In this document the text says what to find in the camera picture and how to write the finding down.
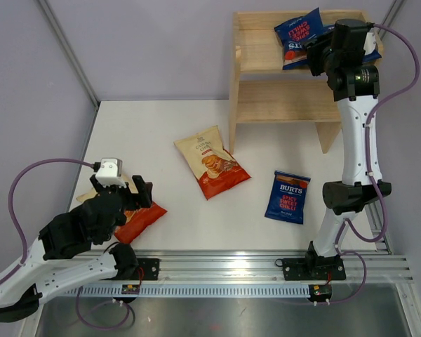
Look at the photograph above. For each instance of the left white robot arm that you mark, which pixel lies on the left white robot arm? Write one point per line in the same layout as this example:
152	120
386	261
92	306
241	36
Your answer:
69	234

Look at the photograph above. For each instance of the blue burts chilli bag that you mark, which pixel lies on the blue burts chilli bag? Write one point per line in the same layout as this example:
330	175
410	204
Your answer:
287	198
294	32

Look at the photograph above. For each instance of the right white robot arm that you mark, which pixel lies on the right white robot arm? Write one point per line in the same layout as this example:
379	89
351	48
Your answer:
339	54

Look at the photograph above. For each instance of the cream orange cassava chips bag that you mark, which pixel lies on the cream orange cassava chips bag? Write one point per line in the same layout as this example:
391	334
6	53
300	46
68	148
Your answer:
214	168

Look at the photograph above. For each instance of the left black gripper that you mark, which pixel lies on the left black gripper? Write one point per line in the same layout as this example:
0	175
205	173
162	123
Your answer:
144	196

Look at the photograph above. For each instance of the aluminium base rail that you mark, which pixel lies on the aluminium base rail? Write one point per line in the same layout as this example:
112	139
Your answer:
239	274

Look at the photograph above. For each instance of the cream orange cassava bag left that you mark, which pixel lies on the cream orange cassava bag left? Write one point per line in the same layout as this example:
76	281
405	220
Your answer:
135	225

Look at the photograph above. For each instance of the wooden two-tier shelf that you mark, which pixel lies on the wooden two-tier shelf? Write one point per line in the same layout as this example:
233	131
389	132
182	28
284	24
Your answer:
260	91

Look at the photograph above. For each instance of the blue Burts sea salt bag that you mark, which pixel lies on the blue Burts sea salt bag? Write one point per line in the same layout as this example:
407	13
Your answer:
369	46

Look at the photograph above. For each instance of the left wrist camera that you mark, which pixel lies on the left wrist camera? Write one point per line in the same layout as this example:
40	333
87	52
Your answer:
109	172

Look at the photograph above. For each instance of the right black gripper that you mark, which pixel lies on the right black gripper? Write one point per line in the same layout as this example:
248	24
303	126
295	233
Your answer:
314	48

